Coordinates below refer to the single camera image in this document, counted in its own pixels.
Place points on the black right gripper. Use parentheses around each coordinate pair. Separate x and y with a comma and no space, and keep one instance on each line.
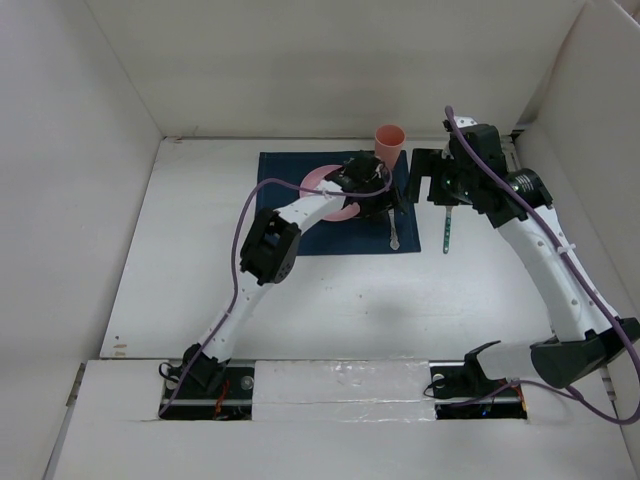
(425,160)

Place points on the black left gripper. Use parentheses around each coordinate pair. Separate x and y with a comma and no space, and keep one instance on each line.
(384,202)

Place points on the pink plastic cup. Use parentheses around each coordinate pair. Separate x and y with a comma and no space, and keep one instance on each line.
(389,140)

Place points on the dark blue cloth placemat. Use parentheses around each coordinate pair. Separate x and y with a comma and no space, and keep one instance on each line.
(356,236)

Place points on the pink plastic plate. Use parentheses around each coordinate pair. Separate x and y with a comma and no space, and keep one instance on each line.
(312,180)

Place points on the fork with green handle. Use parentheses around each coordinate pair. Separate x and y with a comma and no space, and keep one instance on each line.
(447,229)

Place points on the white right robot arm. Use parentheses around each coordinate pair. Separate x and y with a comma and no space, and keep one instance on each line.
(583,338)

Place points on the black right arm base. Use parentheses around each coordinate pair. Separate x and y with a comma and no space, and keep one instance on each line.
(459,388)

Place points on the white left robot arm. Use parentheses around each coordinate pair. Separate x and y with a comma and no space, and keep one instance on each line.
(268,253)

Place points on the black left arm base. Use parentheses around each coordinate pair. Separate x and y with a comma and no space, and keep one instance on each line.
(228,397)

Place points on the aluminium rail front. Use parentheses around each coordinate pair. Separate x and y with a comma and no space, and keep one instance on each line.
(340,381)

